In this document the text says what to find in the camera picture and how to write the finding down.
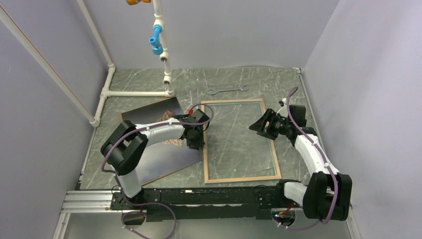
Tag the blue wooden picture frame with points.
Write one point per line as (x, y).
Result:
(233, 153)

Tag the aluminium extrusion frame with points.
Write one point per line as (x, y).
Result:
(86, 214)

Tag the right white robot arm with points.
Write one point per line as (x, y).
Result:
(327, 195)

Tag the blue pipe fitting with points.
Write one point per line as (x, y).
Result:
(155, 41)

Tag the landscape photo print board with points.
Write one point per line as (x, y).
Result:
(162, 158)

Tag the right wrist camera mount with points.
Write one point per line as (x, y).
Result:
(282, 111)

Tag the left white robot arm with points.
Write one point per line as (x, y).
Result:
(140, 153)

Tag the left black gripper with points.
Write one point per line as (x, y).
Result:
(199, 144)

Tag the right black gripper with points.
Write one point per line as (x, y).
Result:
(259, 125)

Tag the orange pipe fitting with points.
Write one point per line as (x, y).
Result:
(134, 2)

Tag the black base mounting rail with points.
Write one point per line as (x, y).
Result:
(160, 204)

